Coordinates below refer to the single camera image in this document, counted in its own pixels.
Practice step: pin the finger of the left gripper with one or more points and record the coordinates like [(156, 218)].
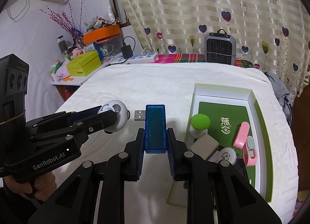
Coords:
[(79, 130), (62, 119)]

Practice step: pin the green mushroom holder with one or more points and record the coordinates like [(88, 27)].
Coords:
[(199, 125)]

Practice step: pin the heart pattern curtain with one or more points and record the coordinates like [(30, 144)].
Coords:
[(273, 34)]

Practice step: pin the purple flower branches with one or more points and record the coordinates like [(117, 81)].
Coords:
[(67, 22)]

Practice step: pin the green gift box tray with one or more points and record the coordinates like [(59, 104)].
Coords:
[(227, 107)]

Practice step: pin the left hand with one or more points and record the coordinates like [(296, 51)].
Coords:
[(44, 186)]

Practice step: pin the grey clothes pile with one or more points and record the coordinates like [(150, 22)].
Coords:
[(283, 96)]

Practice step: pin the pink clip with mint pad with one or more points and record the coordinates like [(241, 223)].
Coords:
[(249, 153)]

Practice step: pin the grey space heater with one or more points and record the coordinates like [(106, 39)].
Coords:
[(220, 47)]

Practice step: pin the orange lid storage box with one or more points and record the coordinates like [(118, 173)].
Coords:
[(109, 39)]

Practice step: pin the lime green box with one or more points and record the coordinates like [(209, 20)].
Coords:
[(84, 64)]

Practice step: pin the white round gadget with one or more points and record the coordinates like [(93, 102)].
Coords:
[(117, 114)]

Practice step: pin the white round disc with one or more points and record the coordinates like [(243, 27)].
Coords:
[(228, 154)]

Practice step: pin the white towel cover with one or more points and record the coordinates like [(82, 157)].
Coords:
[(172, 85)]

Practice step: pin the white charger cube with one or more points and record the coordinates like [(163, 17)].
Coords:
[(204, 146)]

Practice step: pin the black camera box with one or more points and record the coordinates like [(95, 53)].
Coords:
[(14, 81)]

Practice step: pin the white power strip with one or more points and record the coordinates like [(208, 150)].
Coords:
[(138, 59)]

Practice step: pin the dark glass jar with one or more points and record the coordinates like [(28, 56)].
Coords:
[(62, 44)]

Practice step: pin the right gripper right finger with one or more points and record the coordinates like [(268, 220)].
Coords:
[(177, 162)]

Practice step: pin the blue usb stick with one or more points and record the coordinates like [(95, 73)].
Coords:
[(155, 140)]

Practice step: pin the black power adapter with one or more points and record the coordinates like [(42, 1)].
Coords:
[(126, 49)]

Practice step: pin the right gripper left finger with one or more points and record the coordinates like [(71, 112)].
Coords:
[(135, 150)]

